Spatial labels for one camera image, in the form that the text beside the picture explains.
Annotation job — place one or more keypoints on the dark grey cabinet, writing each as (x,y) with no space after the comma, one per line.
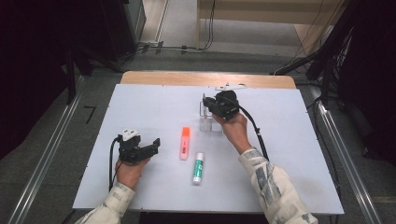
(135,18)

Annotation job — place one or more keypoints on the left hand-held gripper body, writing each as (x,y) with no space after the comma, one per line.
(130,146)

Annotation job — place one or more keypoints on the person's right hand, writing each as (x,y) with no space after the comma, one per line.
(235,130)

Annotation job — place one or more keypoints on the light wooden bench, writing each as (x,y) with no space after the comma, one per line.
(249,12)

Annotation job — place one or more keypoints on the dark curtain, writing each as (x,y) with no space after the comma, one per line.
(31,62)
(373,77)

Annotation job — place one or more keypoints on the metal floor rail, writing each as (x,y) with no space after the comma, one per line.
(345,161)
(46,155)

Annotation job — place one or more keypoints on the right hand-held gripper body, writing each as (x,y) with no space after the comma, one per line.
(225,104)

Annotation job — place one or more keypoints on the green glue stick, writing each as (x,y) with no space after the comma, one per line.
(197,169)

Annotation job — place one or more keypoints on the black tripod stand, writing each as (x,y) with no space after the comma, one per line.
(73,74)

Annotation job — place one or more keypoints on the orange highlighter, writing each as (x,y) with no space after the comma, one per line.
(185,144)

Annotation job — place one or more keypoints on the clear plastic pen holder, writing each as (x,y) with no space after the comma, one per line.
(208,125)

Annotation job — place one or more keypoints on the person's left hand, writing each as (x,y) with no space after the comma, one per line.
(129,174)

